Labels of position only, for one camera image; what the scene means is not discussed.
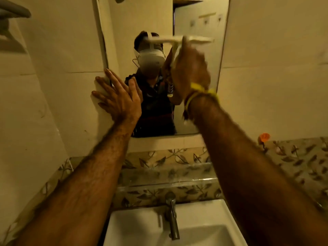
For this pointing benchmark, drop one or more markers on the person's left hand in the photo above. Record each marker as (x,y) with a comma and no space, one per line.
(123,103)

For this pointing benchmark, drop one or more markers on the person's right hand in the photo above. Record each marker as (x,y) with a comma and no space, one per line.
(191,71)

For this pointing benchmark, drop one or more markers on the person's left little finger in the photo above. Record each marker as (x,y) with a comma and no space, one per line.
(103,106)

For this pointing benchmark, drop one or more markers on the person's left middle finger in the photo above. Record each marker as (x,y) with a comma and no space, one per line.
(105,85)

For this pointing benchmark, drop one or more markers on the person's right fingers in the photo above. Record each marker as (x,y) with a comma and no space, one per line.
(188,47)

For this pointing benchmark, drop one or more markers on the person's left thumb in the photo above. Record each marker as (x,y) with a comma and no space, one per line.
(135,88)

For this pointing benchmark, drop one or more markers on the white squeegee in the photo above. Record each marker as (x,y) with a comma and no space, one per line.
(176,40)

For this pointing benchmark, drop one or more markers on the person's left forearm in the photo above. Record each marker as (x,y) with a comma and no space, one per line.
(84,187)

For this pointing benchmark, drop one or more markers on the person's right forearm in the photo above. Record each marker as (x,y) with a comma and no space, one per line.
(256,181)

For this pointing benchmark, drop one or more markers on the yellow thread wristband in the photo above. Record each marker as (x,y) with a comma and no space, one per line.
(197,90)

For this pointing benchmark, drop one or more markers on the glass shelf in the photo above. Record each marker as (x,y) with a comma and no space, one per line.
(166,176)

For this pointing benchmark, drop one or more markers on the metal towel rack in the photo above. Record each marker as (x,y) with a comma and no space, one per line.
(11,12)

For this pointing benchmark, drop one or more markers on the chrome faucet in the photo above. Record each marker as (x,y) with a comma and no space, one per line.
(173,217)

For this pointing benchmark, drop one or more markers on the white ceramic sink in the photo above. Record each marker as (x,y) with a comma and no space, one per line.
(205,222)

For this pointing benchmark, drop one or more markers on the wall mirror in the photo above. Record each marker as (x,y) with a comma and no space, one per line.
(158,17)

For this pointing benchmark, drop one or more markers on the orange wall hook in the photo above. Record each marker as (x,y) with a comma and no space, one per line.
(264,138)

